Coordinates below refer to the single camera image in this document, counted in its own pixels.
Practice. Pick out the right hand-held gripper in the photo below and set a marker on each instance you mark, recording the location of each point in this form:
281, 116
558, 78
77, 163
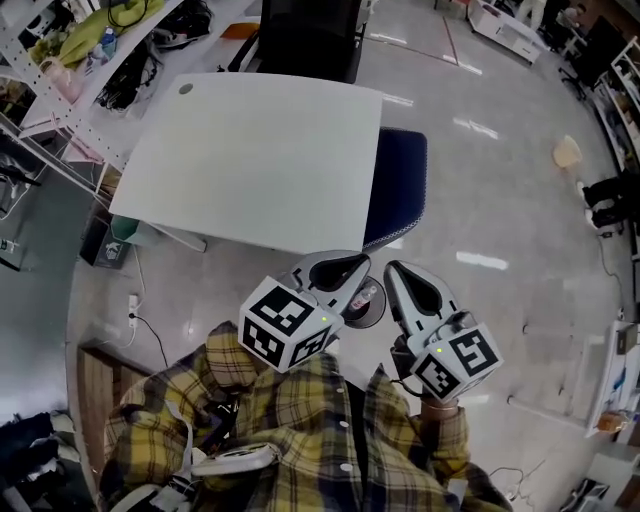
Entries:
460, 360

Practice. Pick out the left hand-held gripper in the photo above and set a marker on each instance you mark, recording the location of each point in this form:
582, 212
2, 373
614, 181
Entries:
280, 325

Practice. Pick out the black mesh waste bin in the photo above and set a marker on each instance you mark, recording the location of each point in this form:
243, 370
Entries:
374, 316

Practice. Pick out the person's left forearm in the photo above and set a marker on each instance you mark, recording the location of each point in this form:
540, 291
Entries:
225, 360

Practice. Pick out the person's right forearm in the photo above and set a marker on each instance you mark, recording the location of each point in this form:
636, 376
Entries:
442, 440

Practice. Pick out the dark blue chair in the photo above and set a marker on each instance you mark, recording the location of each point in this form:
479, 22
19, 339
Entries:
400, 185

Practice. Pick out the yellow plaid shirt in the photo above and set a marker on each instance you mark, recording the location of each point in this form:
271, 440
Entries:
310, 430

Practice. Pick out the white side table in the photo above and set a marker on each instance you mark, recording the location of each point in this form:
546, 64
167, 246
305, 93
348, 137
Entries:
600, 370

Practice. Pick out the white power strip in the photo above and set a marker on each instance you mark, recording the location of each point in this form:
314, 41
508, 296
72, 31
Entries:
133, 310

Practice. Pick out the white chest device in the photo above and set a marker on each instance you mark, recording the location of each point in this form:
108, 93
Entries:
235, 459

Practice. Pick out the beige plastic stool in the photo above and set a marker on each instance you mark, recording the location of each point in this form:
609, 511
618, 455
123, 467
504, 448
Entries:
566, 151

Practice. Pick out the green paper bin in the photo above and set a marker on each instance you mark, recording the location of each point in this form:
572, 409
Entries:
125, 230

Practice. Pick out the amber jar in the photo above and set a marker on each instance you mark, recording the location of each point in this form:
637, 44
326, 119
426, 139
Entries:
612, 421

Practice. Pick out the black mesh office chair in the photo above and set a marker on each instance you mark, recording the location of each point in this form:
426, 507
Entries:
305, 35

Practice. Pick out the brown wooden platform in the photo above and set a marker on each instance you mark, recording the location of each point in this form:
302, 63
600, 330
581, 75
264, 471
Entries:
110, 395

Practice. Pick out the orange plastic item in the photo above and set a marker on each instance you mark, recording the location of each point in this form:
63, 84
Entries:
240, 31

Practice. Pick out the white storage shelf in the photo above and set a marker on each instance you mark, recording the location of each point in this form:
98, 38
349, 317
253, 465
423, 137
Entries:
620, 105

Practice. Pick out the white low cabinet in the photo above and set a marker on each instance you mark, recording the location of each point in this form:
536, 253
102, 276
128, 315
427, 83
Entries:
507, 30

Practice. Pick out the black swivel chair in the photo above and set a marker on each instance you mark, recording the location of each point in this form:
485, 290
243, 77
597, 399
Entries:
595, 55

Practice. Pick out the blue packet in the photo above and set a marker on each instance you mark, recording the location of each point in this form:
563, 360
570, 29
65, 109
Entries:
108, 42

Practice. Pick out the white metal shelf rack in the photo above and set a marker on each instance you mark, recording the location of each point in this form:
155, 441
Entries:
60, 100

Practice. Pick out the yellow-green cloth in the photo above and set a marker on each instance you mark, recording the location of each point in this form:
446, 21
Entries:
85, 42

